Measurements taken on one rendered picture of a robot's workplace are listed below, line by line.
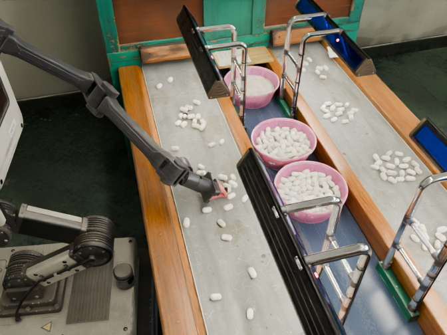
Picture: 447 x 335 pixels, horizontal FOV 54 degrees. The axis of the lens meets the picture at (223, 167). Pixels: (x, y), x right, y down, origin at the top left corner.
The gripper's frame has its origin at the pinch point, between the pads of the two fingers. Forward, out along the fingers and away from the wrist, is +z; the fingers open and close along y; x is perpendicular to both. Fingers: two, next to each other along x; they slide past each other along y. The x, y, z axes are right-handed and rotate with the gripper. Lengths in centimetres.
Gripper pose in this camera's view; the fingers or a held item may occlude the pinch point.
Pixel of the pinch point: (225, 195)
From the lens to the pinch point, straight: 159.4
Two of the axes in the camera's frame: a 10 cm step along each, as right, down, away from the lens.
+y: -2.6, -6.7, 6.9
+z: 7.2, 3.4, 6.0
